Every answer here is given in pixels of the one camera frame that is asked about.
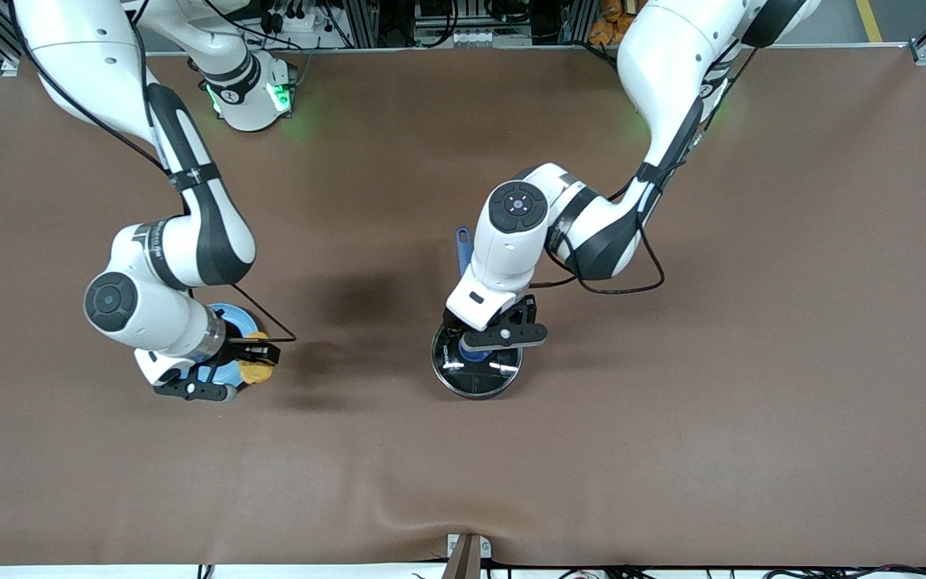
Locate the small white power strip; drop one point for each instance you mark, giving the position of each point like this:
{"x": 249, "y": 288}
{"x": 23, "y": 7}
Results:
{"x": 455, "y": 38}

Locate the brown table cloth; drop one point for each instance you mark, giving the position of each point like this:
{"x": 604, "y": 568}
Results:
{"x": 752, "y": 402}

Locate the large white power strip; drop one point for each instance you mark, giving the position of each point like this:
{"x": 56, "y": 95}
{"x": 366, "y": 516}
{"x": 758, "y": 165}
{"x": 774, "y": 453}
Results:
{"x": 310, "y": 28}

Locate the yellow potato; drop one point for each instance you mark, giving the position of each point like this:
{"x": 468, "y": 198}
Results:
{"x": 256, "y": 374}

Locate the light blue plate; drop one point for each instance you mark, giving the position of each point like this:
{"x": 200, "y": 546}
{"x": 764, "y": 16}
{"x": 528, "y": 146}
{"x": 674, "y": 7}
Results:
{"x": 242, "y": 320}

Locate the orange toy pile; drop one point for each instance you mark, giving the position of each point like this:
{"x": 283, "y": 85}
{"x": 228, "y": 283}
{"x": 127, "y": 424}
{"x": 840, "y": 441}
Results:
{"x": 604, "y": 28}

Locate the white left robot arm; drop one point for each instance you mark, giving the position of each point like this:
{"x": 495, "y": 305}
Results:
{"x": 511, "y": 249}

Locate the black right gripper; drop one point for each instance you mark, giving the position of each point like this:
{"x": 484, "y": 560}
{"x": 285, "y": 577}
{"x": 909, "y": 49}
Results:
{"x": 231, "y": 352}

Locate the metal camera post bracket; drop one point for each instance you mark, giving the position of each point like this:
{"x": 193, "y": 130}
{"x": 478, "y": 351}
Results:
{"x": 469, "y": 555}

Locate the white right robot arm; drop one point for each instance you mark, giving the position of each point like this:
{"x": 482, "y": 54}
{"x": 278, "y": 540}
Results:
{"x": 190, "y": 241}

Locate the aluminium frame post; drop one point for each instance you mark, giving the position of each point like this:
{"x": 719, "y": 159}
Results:
{"x": 577, "y": 20}
{"x": 362, "y": 20}

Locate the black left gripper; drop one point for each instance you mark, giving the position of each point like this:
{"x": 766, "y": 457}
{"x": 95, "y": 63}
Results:
{"x": 524, "y": 310}

